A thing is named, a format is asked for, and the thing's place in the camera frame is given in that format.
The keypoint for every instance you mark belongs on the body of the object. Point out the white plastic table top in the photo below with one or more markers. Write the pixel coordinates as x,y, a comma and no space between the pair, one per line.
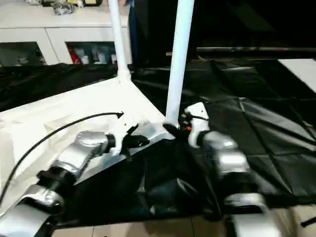
64,108

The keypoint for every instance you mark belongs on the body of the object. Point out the clear glass ornament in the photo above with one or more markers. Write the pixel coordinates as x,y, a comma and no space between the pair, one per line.
63,7

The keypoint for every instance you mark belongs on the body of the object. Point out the white sideboard with glass doors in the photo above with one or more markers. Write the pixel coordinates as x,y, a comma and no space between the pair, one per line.
59,24

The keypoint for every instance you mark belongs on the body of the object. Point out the black work mat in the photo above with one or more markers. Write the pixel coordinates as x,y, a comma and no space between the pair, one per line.
247,128

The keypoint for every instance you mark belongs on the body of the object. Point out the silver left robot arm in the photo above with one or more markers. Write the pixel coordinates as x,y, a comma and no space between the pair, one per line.
54,177

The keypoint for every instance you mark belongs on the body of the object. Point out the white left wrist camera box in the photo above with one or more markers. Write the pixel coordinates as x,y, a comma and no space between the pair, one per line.
123,131

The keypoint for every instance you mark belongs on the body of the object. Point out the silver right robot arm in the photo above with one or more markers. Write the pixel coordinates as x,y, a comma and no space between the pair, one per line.
232,173

